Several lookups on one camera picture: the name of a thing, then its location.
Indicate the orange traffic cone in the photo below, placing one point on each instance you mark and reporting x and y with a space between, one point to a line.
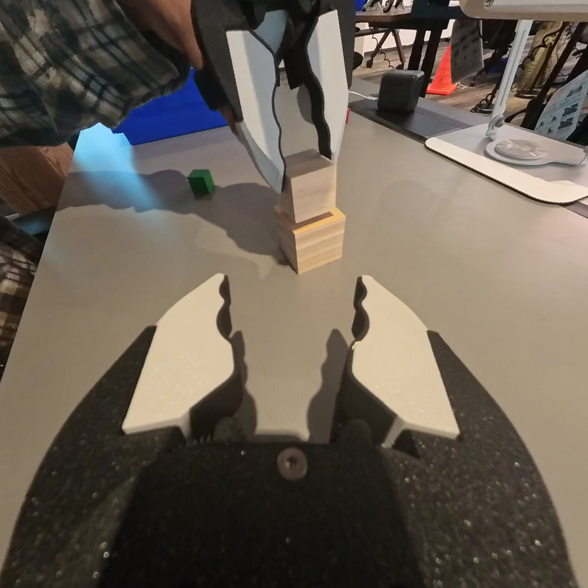
443 78

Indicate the black power cube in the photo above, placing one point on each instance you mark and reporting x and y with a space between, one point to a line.
402 92

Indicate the grey panel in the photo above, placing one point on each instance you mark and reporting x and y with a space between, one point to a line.
466 50

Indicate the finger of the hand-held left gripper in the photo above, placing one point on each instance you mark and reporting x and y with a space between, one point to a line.
252 92
333 82

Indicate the white desk mat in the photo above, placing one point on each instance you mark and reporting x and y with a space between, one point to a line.
505 179

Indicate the person's plaid sleeved left forearm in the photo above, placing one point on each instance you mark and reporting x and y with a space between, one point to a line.
69 69

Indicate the printed paper leaflet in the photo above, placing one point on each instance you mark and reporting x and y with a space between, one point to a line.
565 110

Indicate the brown wooden cabinet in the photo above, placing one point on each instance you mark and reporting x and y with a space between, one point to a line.
32 179

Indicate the dark background desk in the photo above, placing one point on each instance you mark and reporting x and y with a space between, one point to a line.
413 13

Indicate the rolling chair base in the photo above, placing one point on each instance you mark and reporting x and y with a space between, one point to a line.
386 46

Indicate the green wooden cube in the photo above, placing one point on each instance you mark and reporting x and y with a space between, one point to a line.
201 183

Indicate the blue panel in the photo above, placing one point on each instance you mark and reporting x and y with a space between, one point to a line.
174 119

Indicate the natural wooden cube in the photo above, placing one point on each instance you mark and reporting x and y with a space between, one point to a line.
317 248
312 193

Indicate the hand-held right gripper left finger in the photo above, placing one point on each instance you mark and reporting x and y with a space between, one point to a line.
183 363

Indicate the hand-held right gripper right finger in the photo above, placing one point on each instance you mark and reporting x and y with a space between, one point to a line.
399 367

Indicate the person's left hand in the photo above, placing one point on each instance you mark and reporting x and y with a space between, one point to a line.
170 23

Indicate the white stand with round base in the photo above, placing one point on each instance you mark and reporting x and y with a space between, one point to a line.
510 78

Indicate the dark table strip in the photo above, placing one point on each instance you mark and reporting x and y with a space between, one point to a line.
427 121

